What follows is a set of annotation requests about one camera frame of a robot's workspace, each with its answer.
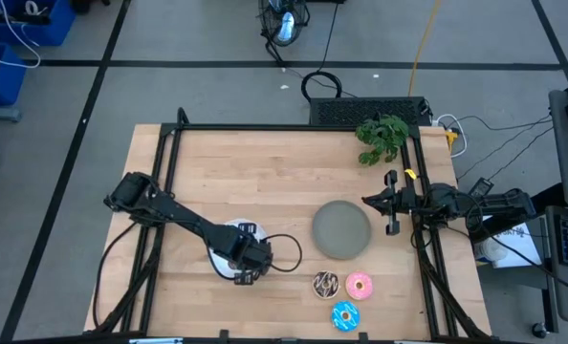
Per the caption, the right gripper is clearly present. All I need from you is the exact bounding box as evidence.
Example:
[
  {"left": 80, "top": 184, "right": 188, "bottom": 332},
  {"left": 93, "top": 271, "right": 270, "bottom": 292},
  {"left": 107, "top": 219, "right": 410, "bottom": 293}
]
[{"left": 360, "top": 170, "right": 425, "bottom": 237}]

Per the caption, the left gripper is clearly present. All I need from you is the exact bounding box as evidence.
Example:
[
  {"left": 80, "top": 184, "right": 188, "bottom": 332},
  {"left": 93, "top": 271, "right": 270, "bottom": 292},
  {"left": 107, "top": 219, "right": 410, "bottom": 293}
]
[{"left": 225, "top": 223, "right": 273, "bottom": 287}]

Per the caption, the chocolate glazed donut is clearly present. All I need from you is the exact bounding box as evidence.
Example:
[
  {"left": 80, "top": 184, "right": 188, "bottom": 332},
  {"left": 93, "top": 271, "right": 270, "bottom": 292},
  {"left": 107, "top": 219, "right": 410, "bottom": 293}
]
[{"left": 311, "top": 269, "right": 341, "bottom": 300}]

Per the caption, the pink glazed donut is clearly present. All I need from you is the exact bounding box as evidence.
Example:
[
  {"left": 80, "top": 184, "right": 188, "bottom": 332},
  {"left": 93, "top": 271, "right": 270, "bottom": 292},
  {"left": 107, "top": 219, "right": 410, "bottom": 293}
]
[{"left": 344, "top": 271, "right": 375, "bottom": 302}]

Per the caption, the blue glazed donut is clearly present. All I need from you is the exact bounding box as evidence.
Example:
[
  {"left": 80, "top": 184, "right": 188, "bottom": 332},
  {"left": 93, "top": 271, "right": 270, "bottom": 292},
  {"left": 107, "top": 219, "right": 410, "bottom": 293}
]
[{"left": 330, "top": 300, "right": 361, "bottom": 333}]

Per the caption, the white round plate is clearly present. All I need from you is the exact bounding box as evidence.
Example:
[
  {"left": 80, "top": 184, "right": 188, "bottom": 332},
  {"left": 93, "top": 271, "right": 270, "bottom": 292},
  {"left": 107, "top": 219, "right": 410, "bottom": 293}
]
[{"left": 208, "top": 218, "right": 269, "bottom": 281}]

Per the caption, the grey-green round plate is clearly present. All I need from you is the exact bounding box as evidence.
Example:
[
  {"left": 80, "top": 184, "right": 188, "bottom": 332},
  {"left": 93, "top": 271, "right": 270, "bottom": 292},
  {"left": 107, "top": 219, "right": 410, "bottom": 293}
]
[{"left": 311, "top": 199, "right": 373, "bottom": 261}]

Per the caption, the green potted plant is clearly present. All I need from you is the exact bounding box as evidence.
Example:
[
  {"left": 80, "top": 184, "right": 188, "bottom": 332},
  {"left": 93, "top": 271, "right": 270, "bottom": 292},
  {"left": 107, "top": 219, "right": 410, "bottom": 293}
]
[{"left": 355, "top": 113, "right": 410, "bottom": 167}]

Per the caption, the black mesh computer case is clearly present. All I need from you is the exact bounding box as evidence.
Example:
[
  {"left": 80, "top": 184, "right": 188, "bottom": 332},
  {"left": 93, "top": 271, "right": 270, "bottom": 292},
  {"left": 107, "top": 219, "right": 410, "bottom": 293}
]
[{"left": 308, "top": 97, "right": 432, "bottom": 127}]

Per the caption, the black power adapter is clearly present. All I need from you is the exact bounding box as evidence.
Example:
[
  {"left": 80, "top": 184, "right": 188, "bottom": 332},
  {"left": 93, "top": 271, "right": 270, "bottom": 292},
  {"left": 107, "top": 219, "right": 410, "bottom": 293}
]
[{"left": 469, "top": 177, "right": 495, "bottom": 197}]

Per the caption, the silver metal bar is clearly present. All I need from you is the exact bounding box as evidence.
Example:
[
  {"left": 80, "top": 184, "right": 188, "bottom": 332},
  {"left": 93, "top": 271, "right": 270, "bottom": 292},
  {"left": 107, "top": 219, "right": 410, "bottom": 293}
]
[{"left": 128, "top": 336, "right": 184, "bottom": 344}]

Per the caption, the white printed paper box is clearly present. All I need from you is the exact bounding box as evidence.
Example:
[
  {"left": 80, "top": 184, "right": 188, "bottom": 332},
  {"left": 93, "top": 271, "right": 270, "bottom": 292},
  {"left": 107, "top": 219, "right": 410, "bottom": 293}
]
[{"left": 474, "top": 222, "right": 543, "bottom": 269}]

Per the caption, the black floor fan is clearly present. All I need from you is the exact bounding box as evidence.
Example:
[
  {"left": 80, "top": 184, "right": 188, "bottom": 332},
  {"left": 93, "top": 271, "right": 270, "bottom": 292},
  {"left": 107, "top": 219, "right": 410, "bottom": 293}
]
[{"left": 257, "top": 0, "right": 312, "bottom": 68}]

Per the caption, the blue storage bin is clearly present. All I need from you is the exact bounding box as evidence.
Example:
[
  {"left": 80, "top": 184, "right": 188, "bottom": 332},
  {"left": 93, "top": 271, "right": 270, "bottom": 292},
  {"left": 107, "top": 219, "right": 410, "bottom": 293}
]
[
  {"left": 0, "top": 0, "right": 77, "bottom": 48},
  {"left": 0, "top": 42, "right": 29, "bottom": 107}
]

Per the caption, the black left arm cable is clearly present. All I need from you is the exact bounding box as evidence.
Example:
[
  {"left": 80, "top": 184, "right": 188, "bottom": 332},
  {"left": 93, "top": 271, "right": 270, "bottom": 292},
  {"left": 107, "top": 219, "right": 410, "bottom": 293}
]
[{"left": 207, "top": 232, "right": 304, "bottom": 281}]

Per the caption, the looped white cable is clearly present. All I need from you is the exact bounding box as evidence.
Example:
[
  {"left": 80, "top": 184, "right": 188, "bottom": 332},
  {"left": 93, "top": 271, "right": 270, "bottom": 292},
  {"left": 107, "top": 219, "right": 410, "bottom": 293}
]
[{"left": 435, "top": 114, "right": 470, "bottom": 159}]

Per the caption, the black metal table frame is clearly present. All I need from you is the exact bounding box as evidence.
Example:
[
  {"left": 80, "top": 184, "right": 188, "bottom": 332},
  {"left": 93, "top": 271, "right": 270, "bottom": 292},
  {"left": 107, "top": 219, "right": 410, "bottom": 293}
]
[{"left": 92, "top": 107, "right": 493, "bottom": 344}]

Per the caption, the coiled black power cable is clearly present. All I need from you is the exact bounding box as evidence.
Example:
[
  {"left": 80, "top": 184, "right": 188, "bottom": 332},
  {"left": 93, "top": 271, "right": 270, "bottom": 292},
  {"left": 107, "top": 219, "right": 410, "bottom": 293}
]
[{"left": 300, "top": 0, "right": 343, "bottom": 102}]

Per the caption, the thin black cable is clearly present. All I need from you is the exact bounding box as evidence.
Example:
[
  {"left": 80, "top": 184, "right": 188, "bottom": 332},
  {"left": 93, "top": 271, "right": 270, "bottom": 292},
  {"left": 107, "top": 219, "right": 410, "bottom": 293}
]
[
  {"left": 455, "top": 113, "right": 553, "bottom": 133},
  {"left": 457, "top": 126, "right": 554, "bottom": 183}
]

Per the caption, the thick black cable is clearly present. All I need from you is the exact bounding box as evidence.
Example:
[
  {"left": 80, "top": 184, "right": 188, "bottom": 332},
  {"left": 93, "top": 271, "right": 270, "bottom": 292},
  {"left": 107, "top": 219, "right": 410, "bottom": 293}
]
[{"left": 470, "top": 209, "right": 568, "bottom": 290}]

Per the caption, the yellow cable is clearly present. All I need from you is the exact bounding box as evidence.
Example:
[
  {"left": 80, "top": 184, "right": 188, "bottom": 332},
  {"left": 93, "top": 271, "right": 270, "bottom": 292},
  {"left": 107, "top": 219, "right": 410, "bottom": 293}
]
[{"left": 407, "top": 0, "right": 443, "bottom": 98}]

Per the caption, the long white cable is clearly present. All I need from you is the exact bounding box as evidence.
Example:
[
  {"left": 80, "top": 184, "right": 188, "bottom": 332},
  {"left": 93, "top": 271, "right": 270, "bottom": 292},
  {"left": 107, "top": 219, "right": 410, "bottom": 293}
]
[{"left": 0, "top": 0, "right": 44, "bottom": 69}]

